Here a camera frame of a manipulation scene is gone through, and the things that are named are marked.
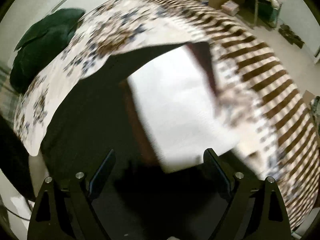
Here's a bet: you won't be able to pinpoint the floral patterned bed cover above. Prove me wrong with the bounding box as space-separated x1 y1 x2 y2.
14 0 319 228

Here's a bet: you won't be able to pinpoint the white knitted cloth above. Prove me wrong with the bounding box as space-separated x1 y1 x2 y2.
128 46 239 173

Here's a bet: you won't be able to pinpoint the dark clothes on floor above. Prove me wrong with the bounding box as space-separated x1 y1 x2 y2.
278 24 304 49

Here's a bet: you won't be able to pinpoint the black garment with red stripe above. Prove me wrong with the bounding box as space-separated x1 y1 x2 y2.
41 42 228 239

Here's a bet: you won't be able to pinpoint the dark green velvet pillow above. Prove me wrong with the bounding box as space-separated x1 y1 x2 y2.
10 8 86 94

